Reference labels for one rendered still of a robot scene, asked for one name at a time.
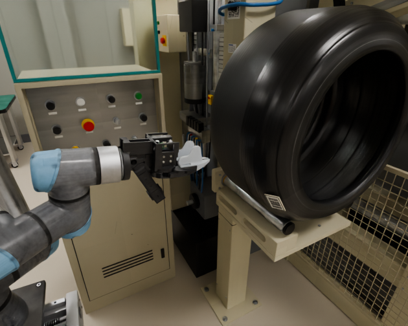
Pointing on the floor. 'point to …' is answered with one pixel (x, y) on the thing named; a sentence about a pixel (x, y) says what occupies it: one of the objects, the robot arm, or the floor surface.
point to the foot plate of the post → (248, 305)
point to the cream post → (238, 251)
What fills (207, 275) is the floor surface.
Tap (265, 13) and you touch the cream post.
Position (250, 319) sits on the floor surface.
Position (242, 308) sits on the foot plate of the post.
